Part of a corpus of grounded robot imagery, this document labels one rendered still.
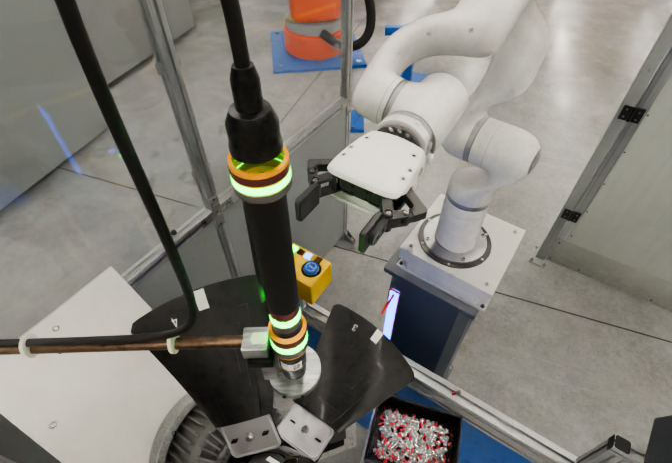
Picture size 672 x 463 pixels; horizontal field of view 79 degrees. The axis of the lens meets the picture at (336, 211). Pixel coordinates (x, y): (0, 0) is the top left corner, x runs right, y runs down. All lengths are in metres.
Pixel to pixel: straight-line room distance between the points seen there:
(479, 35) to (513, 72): 0.31
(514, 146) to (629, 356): 1.80
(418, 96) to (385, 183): 0.17
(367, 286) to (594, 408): 1.21
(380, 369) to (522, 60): 0.69
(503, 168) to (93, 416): 0.95
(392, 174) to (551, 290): 2.24
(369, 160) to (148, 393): 0.63
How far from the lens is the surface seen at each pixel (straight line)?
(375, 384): 0.89
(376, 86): 0.62
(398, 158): 0.51
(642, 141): 2.25
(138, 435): 0.94
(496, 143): 1.01
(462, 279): 1.23
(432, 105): 0.59
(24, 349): 0.60
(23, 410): 0.89
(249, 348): 0.51
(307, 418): 0.84
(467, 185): 1.10
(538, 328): 2.50
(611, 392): 2.49
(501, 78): 0.97
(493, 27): 0.66
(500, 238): 1.36
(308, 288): 1.11
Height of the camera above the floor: 1.99
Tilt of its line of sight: 46 degrees down
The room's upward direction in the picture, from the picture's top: straight up
